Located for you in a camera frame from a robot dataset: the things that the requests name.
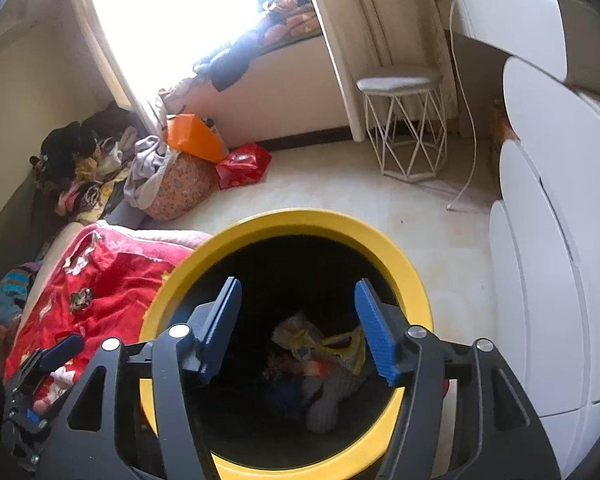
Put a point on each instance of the cream curtain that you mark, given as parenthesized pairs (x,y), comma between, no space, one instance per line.
(97,35)
(380,20)

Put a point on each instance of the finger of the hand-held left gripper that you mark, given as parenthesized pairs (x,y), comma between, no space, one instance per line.
(62,351)

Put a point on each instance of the dark navy jacket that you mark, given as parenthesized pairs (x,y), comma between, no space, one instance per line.
(230,65)

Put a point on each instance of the orange patterned blanket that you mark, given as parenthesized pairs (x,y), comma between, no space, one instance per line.
(295,22)

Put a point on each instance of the pile of clothes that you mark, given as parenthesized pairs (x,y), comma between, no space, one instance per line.
(80,160)

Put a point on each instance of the white window seat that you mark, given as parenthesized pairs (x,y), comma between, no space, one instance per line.
(290,95)

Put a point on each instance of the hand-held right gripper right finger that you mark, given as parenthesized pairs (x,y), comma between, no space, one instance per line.
(375,330)

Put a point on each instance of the orange bag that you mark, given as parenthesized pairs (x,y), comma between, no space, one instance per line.
(195,137)

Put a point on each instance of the colourful knitted cloth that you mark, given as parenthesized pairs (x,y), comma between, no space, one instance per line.
(5,300)

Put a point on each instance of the window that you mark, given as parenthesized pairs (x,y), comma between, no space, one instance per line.
(180,10)

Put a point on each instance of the yellow wrapper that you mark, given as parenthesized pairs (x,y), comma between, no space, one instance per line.
(347,350)

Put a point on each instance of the pale lavender garment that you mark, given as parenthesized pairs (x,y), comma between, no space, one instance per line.
(147,160)

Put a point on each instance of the clear plastic wrapper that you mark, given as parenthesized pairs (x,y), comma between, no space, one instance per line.
(295,335)

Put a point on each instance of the red plastic bag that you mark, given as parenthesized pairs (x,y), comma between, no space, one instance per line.
(242,162)

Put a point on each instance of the red floral blanket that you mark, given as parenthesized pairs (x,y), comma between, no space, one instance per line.
(110,280)

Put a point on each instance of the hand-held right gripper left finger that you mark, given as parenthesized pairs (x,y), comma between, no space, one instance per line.
(220,330)

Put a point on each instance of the yellow-rimmed black trash bin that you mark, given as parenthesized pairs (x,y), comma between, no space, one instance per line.
(300,220)

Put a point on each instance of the white cabinet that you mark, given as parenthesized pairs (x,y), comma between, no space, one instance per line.
(545,210)

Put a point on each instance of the floral laundry basket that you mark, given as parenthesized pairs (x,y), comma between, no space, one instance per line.
(185,185)

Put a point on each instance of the dark green headboard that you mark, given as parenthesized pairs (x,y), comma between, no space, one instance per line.
(15,220)

